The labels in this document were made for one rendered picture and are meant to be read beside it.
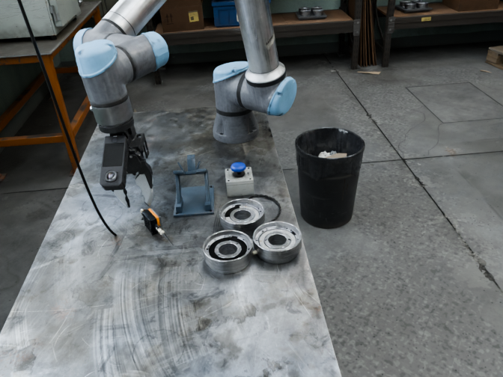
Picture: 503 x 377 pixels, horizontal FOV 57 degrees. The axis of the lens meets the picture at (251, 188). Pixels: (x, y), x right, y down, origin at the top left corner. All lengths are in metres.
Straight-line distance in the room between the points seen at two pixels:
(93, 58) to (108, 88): 0.06
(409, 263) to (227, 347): 1.53
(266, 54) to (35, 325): 0.84
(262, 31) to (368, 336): 1.22
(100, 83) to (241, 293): 0.48
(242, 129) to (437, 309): 1.13
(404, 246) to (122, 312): 1.66
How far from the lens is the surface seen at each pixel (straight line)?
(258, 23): 1.26
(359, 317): 2.00
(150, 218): 1.11
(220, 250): 1.01
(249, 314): 0.90
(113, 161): 0.96
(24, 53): 2.94
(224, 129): 1.48
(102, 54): 0.92
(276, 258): 0.98
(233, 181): 1.19
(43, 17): 3.10
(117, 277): 1.03
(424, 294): 2.15
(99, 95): 0.94
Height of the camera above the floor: 1.47
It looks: 32 degrees down
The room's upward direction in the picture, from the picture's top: 3 degrees counter-clockwise
